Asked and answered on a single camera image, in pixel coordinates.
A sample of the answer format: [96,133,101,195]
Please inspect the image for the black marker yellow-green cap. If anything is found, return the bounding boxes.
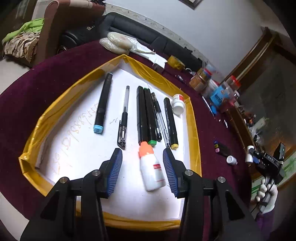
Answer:
[214,141,231,158]

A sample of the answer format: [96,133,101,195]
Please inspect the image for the orange cap glue bottle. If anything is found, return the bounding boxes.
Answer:
[138,142,166,191]

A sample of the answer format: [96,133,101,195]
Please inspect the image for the black marker yellow cap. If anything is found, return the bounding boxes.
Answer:
[164,97,179,150]

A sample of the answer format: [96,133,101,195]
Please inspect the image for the clear cap gel pen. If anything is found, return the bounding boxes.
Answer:
[117,86,130,150]

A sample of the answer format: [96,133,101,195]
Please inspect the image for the transparent ballpoint pen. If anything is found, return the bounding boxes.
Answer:
[157,101,170,148]

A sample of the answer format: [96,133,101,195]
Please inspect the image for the white red label pill bottle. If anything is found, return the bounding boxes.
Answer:
[171,94,185,115]

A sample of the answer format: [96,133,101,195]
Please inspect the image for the long black marker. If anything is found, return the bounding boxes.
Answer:
[137,86,148,145]

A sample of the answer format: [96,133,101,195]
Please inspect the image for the black marker green cap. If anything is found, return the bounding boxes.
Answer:
[144,88,157,147]

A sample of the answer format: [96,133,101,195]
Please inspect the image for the black test gel pen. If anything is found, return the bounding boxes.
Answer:
[151,92,162,142]

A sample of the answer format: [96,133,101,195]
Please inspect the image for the purple sleeved right forearm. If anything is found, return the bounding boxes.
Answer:
[255,210,274,240]

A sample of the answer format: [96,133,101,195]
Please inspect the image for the white gloved right hand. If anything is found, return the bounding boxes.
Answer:
[255,177,278,214]

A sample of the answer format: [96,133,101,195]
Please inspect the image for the small white bottle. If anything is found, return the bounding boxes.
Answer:
[226,155,237,166]

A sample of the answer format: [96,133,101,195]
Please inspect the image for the pink wrapped bottle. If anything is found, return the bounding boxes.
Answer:
[219,91,240,113]

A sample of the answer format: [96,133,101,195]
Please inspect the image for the blue battery pack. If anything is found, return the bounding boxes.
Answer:
[210,105,217,116]

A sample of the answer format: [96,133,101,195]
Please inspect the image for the blue cartoon snack tub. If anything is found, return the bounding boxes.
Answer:
[210,84,232,108]

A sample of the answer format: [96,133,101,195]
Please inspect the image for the silver pen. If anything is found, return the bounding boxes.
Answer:
[202,96,215,119]

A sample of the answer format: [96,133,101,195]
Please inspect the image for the white plastic jar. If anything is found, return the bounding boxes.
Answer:
[201,79,219,98]

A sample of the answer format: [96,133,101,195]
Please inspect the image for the brown jar with lid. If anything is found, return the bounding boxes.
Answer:
[189,68,210,93]

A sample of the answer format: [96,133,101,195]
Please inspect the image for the stacked small tins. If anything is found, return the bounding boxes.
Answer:
[203,63,218,78]

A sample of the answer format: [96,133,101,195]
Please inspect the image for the gold lined white box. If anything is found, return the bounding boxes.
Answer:
[18,54,202,232]

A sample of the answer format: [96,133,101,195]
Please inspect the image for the gold tape roll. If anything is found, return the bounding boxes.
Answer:
[167,55,185,71]

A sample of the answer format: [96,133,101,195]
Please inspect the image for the white power adapter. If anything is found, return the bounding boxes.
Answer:
[152,63,165,73]

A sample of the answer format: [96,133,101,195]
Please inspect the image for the white papers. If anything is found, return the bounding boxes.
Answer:
[127,36,167,65]

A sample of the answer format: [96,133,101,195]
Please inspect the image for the framed painting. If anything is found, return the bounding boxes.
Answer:
[179,0,203,10]

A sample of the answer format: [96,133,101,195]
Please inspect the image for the green and patterned cloth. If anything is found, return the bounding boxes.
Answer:
[1,18,44,63]

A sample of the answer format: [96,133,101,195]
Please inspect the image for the black leather sofa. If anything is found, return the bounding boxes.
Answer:
[56,13,203,71]

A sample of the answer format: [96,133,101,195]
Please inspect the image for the wrapped white round cakes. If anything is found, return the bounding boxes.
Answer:
[99,32,133,55]

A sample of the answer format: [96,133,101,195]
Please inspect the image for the brown armchair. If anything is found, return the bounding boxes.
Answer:
[32,1,105,66]

